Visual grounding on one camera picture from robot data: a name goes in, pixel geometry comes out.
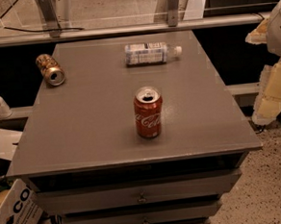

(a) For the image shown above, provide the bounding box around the brown open cardboard box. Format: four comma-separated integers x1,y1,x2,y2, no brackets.
0,129,21,177

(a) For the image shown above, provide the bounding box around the white cardboard box with print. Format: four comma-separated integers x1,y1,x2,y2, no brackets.
0,179,43,224

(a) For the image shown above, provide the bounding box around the clear plastic water bottle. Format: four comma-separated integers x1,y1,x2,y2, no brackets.
124,42,183,66

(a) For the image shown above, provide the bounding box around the red coke can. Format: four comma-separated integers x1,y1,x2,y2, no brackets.
133,87,163,138

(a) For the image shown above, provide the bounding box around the grey drawer cabinet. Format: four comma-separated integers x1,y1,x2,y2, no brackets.
8,31,261,224

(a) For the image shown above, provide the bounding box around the black cable on floor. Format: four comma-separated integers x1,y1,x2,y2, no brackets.
0,0,86,37

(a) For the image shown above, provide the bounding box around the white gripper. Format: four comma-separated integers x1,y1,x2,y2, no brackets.
245,0,281,126

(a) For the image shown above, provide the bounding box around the brown gold soda can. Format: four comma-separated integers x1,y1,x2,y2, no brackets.
36,54,65,87

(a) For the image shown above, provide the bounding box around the grey metal railing frame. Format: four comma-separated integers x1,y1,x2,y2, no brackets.
0,0,279,46

